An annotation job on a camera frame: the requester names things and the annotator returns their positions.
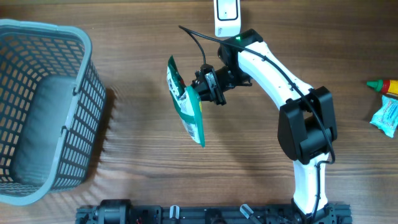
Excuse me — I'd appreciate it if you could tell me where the sriracha chilli sauce bottle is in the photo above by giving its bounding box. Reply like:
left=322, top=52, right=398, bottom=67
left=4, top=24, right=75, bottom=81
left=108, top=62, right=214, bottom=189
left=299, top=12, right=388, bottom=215
left=366, top=80, right=398, bottom=96

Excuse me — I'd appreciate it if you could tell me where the grey plastic mesh basket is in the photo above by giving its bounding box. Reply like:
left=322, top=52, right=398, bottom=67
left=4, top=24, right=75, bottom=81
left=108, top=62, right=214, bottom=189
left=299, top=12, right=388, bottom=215
left=1, top=19, right=106, bottom=206

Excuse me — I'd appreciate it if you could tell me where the white teal tissue packet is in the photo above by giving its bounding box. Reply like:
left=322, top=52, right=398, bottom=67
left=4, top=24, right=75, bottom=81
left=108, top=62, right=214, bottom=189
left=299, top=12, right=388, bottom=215
left=369, top=96, right=397, bottom=138

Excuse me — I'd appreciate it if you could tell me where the white barcode scanner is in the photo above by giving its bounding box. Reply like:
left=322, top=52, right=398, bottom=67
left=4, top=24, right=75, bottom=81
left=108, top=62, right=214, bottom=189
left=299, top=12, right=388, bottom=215
left=213, top=0, right=241, bottom=37

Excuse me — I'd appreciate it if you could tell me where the green 3M gloves packet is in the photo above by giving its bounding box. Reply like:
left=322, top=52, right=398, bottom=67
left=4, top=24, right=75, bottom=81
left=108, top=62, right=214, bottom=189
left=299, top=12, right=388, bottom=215
left=167, top=55, right=205, bottom=147

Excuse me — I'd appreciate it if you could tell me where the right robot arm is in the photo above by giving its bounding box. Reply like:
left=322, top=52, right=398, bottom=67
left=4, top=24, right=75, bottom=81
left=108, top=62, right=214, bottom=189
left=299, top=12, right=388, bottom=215
left=191, top=29, right=337, bottom=223

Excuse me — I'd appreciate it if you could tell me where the right black cable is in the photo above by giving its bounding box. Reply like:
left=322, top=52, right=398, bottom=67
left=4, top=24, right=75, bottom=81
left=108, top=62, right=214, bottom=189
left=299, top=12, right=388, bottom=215
left=178, top=24, right=336, bottom=223

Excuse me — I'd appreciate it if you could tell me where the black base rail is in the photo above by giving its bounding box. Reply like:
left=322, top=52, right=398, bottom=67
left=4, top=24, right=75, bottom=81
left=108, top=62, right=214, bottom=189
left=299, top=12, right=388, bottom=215
left=75, top=203, right=353, bottom=224

